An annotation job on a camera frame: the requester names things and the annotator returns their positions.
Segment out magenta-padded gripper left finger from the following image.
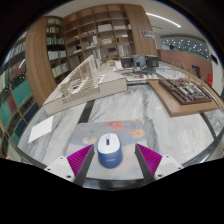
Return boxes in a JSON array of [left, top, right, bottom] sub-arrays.
[[43, 143, 96, 187]]

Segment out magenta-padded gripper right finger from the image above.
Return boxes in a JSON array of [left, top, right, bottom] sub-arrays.
[[134, 143, 185, 185]]

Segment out white and blue computer mouse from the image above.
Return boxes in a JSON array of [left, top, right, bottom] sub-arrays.
[[96, 132, 124, 169]]

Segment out grey floral print mouse pad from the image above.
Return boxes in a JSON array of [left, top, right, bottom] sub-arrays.
[[64, 118, 158, 181]]

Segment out white paper sheet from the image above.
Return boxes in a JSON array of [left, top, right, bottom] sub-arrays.
[[27, 115, 55, 144]]

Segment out wooden model base board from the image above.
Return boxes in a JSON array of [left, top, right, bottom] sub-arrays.
[[146, 78, 221, 119]]

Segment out white architectural model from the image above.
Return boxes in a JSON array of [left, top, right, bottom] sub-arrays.
[[42, 54, 129, 116]]

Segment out flat white site model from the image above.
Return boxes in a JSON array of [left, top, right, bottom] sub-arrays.
[[124, 68, 162, 85]]

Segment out dark bookshelf with coloured books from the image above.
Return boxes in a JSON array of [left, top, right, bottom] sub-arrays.
[[0, 29, 42, 158]]

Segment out black bin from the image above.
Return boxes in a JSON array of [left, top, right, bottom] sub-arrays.
[[191, 64, 202, 79]]

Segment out dark grey building model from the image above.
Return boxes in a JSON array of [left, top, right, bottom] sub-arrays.
[[119, 54, 161, 71]]

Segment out group of small ceiling lights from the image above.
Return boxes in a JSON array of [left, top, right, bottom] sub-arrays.
[[163, 37, 212, 55]]

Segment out wooden shelf unit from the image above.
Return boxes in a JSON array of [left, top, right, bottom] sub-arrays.
[[24, 3, 158, 108]]

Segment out long ceiling light strip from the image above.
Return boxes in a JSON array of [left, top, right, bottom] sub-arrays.
[[145, 12, 183, 29]]

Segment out black wall screen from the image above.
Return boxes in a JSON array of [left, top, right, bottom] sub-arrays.
[[210, 53, 220, 65]]

